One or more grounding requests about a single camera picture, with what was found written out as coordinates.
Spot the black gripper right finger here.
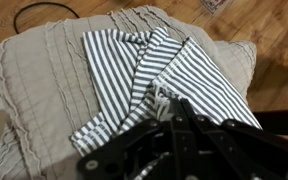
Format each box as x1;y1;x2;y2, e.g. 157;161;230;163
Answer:
180;98;288;180

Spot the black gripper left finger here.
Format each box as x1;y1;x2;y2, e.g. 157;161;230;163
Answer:
76;98;198;180

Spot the grey white striped garment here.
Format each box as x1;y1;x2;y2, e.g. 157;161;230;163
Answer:
69;26;263;158

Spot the beige quilted blanket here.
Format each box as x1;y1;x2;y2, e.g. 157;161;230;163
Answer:
0;4;258;180

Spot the patterned rug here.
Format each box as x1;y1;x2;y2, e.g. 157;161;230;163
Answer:
200;0;232;15

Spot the black metal frame bar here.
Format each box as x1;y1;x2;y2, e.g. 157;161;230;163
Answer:
252;109;288;137

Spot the black floor cable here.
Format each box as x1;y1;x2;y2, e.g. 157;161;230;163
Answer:
13;1;82;35

